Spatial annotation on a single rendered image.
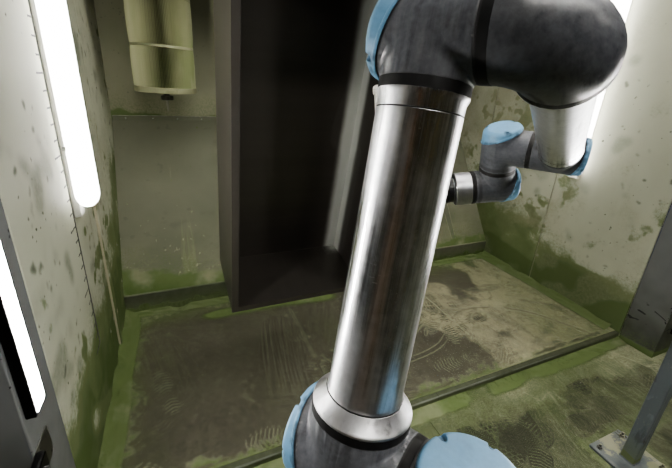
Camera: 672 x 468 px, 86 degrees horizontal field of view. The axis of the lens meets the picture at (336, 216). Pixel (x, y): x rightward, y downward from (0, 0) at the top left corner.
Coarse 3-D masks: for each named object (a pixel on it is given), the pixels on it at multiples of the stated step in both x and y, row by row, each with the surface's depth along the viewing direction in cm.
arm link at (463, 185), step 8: (456, 176) 98; (464, 176) 97; (456, 184) 97; (464, 184) 96; (472, 184) 96; (456, 192) 97; (464, 192) 97; (472, 192) 96; (456, 200) 98; (464, 200) 98; (472, 200) 98
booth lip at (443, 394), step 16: (608, 336) 214; (560, 352) 198; (512, 368) 185; (528, 368) 189; (464, 384) 173; (480, 384) 175; (416, 400) 162; (432, 400) 164; (240, 464) 131; (256, 464) 133
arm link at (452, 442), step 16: (448, 432) 50; (416, 448) 50; (432, 448) 48; (448, 448) 48; (464, 448) 48; (480, 448) 48; (400, 464) 48; (416, 464) 46; (432, 464) 46; (448, 464) 46; (464, 464) 46; (480, 464) 46; (496, 464) 47; (512, 464) 47
